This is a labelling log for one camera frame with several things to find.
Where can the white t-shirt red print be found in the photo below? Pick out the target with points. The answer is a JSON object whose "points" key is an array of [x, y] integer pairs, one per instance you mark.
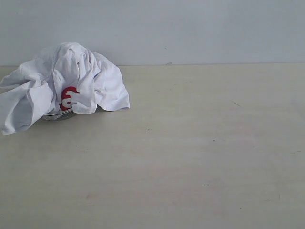
{"points": [[58, 79]]}

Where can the metal wire mesh basket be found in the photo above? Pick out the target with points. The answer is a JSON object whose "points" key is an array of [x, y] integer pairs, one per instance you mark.
{"points": [[62, 116]]}

